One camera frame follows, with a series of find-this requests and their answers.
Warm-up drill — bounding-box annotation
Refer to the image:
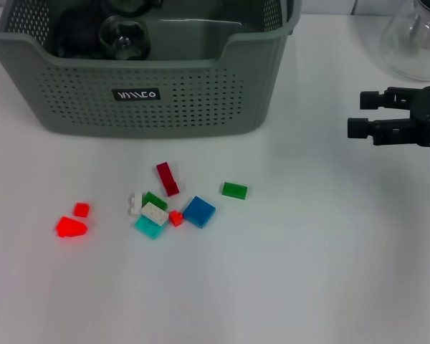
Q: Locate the wide white brick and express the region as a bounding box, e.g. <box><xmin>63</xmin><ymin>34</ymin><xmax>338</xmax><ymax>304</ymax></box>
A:
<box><xmin>141</xmin><ymin>201</ymin><xmax>169</xmax><ymax>226</ymax></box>

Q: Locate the teal plate brick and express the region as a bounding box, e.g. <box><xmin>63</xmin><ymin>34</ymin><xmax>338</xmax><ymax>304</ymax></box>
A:
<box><xmin>135</xmin><ymin>214</ymin><xmax>165</xmax><ymax>240</ymax></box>

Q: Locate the red sloped brick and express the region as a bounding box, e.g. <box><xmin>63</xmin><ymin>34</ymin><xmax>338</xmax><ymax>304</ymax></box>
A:
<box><xmin>56</xmin><ymin>216</ymin><xmax>89</xmax><ymax>238</ymax></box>

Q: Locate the grey perforated storage bin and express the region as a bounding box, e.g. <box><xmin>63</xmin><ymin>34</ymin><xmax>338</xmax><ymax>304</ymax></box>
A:
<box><xmin>0</xmin><ymin>0</ymin><xmax>304</xmax><ymax>139</ymax></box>

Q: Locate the blue square plate brick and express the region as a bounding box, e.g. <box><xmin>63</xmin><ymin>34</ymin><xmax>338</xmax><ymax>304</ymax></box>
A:
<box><xmin>182</xmin><ymin>196</ymin><xmax>216</xmax><ymax>229</ymax></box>

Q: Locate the narrow white brick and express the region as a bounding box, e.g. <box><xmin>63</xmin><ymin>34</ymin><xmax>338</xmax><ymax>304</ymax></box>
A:
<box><xmin>128</xmin><ymin>192</ymin><xmax>144</xmax><ymax>215</ymax></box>

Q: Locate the clear glass pitcher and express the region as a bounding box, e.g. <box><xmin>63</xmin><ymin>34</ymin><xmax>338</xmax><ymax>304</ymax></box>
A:
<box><xmin>379</xmin><ymin>0</ymin><xmax>430</xmax><ymax>82</ymax></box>

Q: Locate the black teapot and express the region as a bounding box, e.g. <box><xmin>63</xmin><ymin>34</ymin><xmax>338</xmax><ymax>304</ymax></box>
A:
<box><xmin>53</xmin><ymin>6</ymin><xmax>105</xmax><ymax>59</ymax></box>

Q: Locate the glass teacup black holder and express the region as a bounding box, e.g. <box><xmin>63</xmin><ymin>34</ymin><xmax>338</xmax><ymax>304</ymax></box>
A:
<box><xmin>98</xmin><ymin>14</ymin><xmax>151</xmax><ymax>62</ymax></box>
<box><xmin>106</xmin><ymin>0</ymin><xmax>165</xmax><ymax>18</ymax></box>

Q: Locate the long dark red brick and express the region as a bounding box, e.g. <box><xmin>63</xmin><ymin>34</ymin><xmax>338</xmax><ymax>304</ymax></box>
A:
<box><xmin>156</xmin><ymin>162</ymin><xmax>181</xmax><ymax>197</ymax></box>

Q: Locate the green rectangular brick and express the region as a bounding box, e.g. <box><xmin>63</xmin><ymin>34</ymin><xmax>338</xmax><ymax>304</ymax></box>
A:
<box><xmin>221</xmin><ymin>181</ymin><xmax>248</xmax><ymax>201</ymax></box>

